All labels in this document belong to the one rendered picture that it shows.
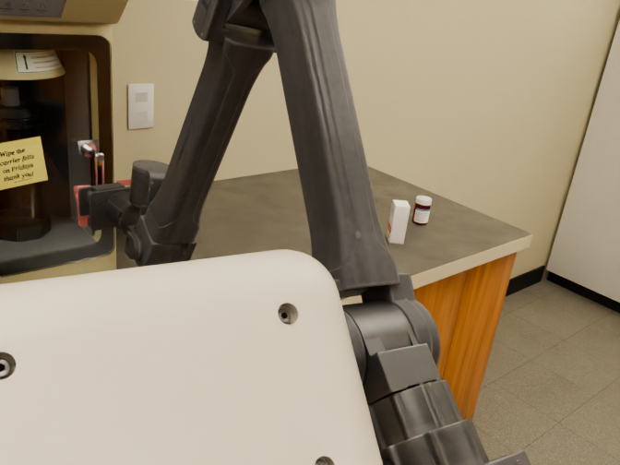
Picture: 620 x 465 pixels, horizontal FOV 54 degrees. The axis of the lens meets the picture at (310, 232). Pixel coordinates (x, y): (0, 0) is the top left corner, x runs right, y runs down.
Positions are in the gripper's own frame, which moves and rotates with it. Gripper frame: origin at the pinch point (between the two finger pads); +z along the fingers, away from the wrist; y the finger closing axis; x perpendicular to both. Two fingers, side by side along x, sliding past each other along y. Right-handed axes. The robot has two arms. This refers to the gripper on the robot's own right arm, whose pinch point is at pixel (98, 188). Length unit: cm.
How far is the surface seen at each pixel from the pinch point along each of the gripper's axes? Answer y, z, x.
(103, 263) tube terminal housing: -2.8, 4.9, 17.5
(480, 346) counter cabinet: -102, -23, 55
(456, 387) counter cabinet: -95, -23, 67
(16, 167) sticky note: 11.8, 4.2, -3.8
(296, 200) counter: -65, 22, 21
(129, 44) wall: -29, 49, -16
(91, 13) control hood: -0.2, 1.8, -28.3
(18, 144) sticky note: 11.1, 4.3, -7.6
